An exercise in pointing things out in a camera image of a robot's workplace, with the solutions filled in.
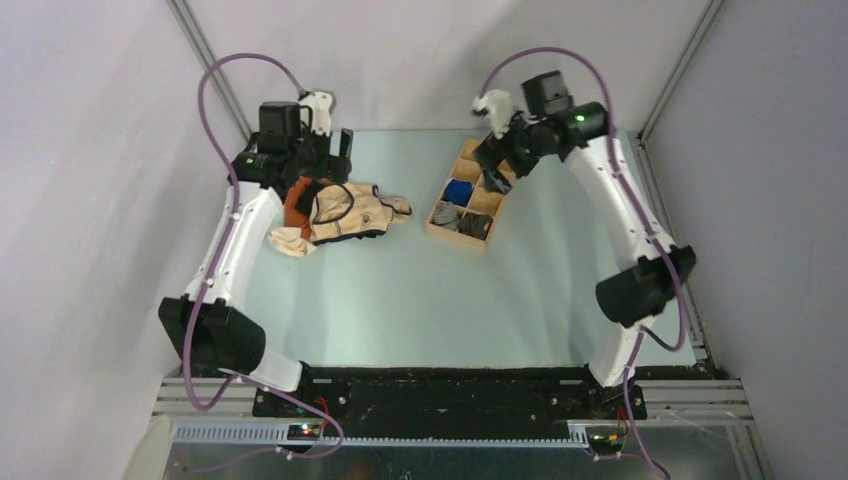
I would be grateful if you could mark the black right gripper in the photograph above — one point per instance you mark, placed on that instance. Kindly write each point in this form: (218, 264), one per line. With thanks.
(498, 150)

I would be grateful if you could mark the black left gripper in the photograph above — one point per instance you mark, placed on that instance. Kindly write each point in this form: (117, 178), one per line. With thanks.
(330, 167)

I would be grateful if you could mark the wooden compartment organizer box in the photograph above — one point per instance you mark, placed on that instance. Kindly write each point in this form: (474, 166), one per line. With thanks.
(466, 168)

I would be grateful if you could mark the brown boxer briefs beige waistband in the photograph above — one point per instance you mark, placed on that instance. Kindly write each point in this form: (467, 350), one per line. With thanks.
(475, 225)

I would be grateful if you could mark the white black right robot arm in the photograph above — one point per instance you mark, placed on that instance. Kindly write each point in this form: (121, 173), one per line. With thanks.
(652, 267)

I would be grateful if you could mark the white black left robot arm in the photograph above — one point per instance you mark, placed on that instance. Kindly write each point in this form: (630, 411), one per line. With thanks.
(207, 324)

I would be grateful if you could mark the blue rolled underwear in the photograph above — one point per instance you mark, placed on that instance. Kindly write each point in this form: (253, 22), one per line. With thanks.
(458, 192)

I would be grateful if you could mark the beige underwear pile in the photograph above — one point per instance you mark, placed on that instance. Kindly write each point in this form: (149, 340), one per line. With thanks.
(340, 212)

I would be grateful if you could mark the striped grey rolled underwear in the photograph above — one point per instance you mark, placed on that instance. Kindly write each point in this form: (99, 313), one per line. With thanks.
(446, 215)

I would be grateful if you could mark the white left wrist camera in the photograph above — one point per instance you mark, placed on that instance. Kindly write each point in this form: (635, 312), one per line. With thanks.
(315, 108)

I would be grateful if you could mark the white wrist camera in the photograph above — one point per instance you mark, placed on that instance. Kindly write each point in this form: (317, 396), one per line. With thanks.
(315, 108)
(497, 106)

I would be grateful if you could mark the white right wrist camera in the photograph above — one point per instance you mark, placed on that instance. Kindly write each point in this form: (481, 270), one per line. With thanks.
(497, 106)

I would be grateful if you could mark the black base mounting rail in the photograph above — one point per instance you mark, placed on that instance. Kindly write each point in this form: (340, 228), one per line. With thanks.
(464, 404)

